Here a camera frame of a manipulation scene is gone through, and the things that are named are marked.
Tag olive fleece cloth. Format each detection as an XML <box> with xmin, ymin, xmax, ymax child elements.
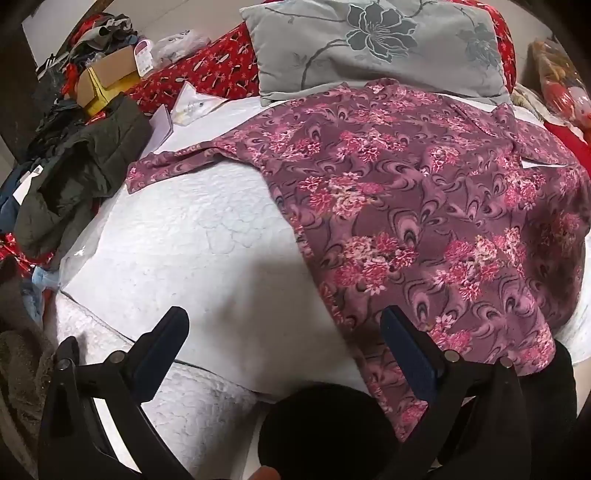
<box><xmin>0</xmin><ymin>256</ymin><xmax>58</xmax><ymax>464</ymax></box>

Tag olive green jacket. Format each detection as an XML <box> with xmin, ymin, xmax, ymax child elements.
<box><xmin>14</xmin><ymin>95</ymin><xmax>155</xmax><ymax>259</ymax></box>

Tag white quilted bedspread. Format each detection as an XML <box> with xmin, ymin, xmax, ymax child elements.
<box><xmin>51</xmin><ymin>83</ymin><xmax>591</xmax><ymax>480</ymax></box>

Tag pink floral shirt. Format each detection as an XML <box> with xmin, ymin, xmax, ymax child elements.
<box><xmin>126</xmin><ymin>78</ymin><xmax>591</xmax><ymax>441</ymax></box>

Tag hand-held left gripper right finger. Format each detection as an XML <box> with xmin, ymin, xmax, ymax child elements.
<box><xmin>369</xmin><ymin>305</ymin><xmax>534</xmax><ymax>480</ymax></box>

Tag plastic wrapped stuffed toy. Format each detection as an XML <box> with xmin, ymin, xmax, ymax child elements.
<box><xmin>526</xmin><ymin>39</ymin><xmax>591</xmax><ymax>134</ymax></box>

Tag clear plastic bag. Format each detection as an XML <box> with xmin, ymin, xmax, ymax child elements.
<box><xmin>150</xmin><ymin>28</ymin><xmax>213</xmax><ymax>65</ymax></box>
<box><xmin>173</xmin><ymin>82</ymin><xmax>228</xmax><ymax>125</ymax></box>

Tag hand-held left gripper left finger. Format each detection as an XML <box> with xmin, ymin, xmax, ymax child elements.
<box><xmin>38</xmin><ymin>306</ymin><xmax>197</xmax><ymax>480</ymax></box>

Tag red cloth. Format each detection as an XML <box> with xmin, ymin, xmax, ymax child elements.
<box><xmin>542</xmin><ymin>120</ymin><xmax>591</xmax><ymax>160</ymax></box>

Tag blue jeans with tag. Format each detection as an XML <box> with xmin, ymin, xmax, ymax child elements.
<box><xmin>0</xmin><ymin>157</ymin><xmax>61</xmax><ymax>222</ymax></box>

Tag light blue cloth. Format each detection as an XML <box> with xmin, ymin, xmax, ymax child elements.
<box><xmin>31</xmin><ymin>267</ymin><xmax>63</xmax><ymax>298</ymax></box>

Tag pile of mixed clothes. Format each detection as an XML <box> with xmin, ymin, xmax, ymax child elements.
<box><xmin>37</xmin><ymin>13</ymin><xmax>139</xmax><ymax>93</ymax></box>

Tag grey floral pillow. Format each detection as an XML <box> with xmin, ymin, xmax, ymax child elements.
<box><xmin>240</xmin><ymin>0</ymin><xmax>513</xmax><ymax>108</ymax></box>

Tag person's black pants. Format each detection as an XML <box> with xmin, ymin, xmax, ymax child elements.
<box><xmin>259</xmin><ymin>339</ymin><xmax>583</xmax><ymax>480</ymax></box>

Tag red shiny wrapping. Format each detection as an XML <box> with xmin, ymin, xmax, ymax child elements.
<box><xmin>0</xmin><ymin>231</ymin><xmax>40</xmax><ymax>271</ymax></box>

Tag brown cardboard box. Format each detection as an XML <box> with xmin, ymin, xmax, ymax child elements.
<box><xmin>75</xmin><ymin>46</ymin><xmax>141</xmax><ymax>108</ymax></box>

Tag pink and white package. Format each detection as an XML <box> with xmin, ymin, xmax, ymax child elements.
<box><xmin>134</xmin><ymin>39</ymin><xmax>155</xmax><ymax>77</ymax></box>

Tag red floral blanket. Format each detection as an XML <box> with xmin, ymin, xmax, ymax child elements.
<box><xmin>124</xmin><ymin>0</ymin><xmax>518</xmax><ymax>103</ymax></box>

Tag black cloth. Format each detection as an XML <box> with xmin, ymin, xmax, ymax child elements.
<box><xmin>28</xmin><ymin>69</ymin><xmax>93</xmax><ymax>160</ymax></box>

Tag white paper sheet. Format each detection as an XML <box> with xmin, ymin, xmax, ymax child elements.
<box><xmin>150</xmin><ymin>105</ymin><xmax>174</xmax><ymax>146</ymax></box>

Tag yellow box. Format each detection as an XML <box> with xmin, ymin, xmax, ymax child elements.
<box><xmin>85</xmin><ymin>69</ymin><xmax>139</xmax><ymax>116</ymax></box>

